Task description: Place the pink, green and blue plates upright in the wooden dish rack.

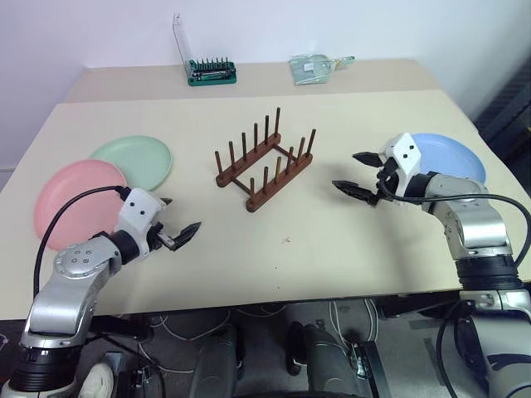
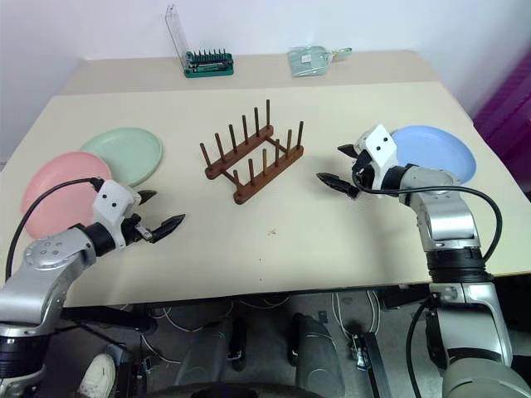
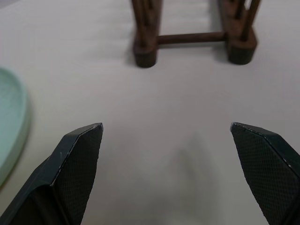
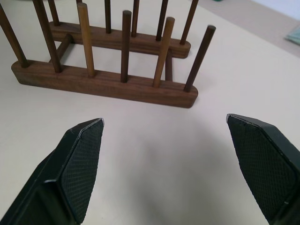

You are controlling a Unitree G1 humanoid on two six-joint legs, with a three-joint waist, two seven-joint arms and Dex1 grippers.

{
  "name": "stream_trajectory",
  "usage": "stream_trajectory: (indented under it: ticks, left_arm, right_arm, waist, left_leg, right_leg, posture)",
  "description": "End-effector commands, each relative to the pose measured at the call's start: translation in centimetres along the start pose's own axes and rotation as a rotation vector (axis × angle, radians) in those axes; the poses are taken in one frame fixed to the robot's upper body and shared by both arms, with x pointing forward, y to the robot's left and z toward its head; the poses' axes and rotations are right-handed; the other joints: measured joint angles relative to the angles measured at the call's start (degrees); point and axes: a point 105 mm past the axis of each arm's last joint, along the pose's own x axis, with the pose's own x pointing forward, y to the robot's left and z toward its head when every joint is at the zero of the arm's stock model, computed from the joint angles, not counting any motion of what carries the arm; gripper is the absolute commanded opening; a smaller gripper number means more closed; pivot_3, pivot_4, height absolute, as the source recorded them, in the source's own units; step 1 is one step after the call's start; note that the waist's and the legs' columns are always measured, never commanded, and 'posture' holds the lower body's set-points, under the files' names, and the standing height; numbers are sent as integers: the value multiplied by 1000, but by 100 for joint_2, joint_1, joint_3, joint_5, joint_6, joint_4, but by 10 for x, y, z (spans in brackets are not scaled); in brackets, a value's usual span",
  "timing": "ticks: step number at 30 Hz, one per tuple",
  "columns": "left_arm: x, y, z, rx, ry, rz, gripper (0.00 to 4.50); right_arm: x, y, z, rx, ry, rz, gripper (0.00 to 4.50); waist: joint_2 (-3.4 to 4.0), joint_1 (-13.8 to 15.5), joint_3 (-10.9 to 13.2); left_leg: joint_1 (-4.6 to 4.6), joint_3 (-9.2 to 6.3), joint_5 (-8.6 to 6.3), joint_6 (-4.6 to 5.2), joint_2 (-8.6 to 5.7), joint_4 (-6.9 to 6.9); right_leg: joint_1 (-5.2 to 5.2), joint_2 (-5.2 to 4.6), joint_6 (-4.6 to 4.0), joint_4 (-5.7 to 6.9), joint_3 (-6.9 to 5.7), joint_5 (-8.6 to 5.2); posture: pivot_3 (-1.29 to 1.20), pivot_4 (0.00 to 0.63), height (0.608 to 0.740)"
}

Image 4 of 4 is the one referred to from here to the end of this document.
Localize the wooden dowel dish rack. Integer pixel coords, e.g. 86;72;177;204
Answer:
0;0;217;108

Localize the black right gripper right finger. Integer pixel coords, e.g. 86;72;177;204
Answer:
225;113;300;225

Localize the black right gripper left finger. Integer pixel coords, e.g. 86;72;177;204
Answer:
0;118;105;225

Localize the pale green flat object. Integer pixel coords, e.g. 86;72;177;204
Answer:
284;24;300;43

